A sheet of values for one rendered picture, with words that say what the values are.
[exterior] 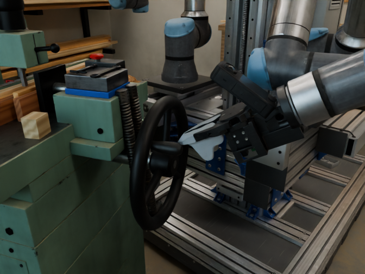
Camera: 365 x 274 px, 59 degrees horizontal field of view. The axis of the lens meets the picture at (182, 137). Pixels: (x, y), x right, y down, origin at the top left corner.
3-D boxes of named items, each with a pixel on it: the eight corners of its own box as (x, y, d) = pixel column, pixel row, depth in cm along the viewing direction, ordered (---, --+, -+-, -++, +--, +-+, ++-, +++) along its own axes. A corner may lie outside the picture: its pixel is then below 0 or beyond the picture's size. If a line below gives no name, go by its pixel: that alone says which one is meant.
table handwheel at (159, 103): (200, 128, 86) (176, 238, 77) (133, 119, 92) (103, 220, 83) (173, 69, 60) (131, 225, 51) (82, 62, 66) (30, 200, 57)
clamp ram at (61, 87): (68, 116, 68) (62, 74, 65) (39, 112, 70) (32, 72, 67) (92, 103, 76) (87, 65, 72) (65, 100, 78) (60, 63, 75)
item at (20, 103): (24, 122, 67) (19, 99, 64) (17, 121, 67) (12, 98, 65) (73, 99, 81) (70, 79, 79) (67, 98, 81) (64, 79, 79)
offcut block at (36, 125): (39, 139, 59) (35, 119, 57) (24, 138, 59) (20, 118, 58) (51, 131, 62) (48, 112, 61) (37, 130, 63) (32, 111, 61)
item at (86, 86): (108, 99, 61) (106, 70, 59) (61, 93, 65) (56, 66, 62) (138, 82, 73) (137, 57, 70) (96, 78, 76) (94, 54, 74)
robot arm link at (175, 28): (158, 55, 126) (157, 19, 120) (175, 50, 137) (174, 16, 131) (186, 58, 121) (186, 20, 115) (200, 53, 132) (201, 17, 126)
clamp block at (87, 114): (113, 144, 64) (109, 101, 60) (57, 136, 68) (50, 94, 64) (145, 119, 76) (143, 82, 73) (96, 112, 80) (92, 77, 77)
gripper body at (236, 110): (234, 166, 53) (306, 142, 48) (211, 122, 52) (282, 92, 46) (241, 147, 60) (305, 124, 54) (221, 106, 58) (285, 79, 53)
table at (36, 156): (33, 231, 45) (25, 195, 43) (-113, 191, 54) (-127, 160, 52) (177, 102, 97) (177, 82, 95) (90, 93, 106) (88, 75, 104)
